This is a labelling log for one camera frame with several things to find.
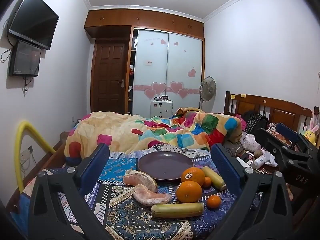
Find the large orange with sticker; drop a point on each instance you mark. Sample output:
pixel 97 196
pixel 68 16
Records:
pixel 193 177

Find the pink dotted cloth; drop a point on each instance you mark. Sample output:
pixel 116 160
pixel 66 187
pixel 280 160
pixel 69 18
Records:
pixel 252 142

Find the wooden bed side rail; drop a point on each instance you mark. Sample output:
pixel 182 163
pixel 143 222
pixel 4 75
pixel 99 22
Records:
pixel 37 170

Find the large plain orange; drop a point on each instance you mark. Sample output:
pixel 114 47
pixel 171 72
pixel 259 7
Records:
pixel 188 192

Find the white metal case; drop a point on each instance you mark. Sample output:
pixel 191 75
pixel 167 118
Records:
pixel 161 108

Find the black wall television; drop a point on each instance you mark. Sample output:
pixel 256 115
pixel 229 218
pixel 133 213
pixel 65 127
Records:
pixel 32 20

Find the white power strip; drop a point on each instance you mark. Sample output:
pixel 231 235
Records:
pixel 243 161

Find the wooden wardrobe with glass doors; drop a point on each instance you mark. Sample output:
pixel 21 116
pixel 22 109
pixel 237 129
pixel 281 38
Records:
pixel 150 22

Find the small tangerine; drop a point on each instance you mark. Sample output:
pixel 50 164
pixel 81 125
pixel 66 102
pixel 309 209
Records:
pixel 213 202
pixel 207 182

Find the blue patterned bedsheet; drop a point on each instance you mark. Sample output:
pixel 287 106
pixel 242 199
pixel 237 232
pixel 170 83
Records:
pixel 125 217

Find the white bottle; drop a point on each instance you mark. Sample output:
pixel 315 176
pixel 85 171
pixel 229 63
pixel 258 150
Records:
pixel 258 162

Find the yellow rabbit plush toy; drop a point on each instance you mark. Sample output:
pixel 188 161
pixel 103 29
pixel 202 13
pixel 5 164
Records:
pixel 311 133

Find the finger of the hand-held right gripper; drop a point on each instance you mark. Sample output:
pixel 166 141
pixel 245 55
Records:
pixel 287 131
pixel 268 140

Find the short yellow sugarcane piece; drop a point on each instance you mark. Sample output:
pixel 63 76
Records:
pixel 213 178

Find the purple round plate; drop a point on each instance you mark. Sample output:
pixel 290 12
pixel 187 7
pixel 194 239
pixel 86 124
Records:
pixel 162 166

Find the colourful patchwork blanket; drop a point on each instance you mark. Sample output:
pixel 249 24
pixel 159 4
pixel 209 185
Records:
pixel 117 130

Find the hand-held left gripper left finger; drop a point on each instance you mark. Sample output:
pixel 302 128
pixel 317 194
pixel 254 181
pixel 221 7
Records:
pixel 96 165

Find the dark jar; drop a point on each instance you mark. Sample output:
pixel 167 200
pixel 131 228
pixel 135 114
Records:
pixel 165 97

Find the standing electric fan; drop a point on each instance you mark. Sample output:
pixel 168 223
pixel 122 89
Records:
pixel 208 87

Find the wooden bed headboard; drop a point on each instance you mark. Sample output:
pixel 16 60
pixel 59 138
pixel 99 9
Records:
pixel 280 110

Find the black striped bag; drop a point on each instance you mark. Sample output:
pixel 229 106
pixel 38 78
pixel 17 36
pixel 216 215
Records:
pixel 255 121

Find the brown wooden door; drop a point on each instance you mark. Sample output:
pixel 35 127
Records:
pixel 108 77

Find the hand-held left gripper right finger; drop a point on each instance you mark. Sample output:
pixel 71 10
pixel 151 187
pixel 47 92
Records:
pixel 225 166

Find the peeled pomelo piece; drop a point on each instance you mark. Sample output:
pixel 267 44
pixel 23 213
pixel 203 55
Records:
pixel 150 196
pixel 140 180

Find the long yellow sugarcane piece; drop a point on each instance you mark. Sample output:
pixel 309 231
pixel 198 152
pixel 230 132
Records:
pixel 177 210

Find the yellow foam tube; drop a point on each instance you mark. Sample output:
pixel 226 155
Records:
pixel 20 145

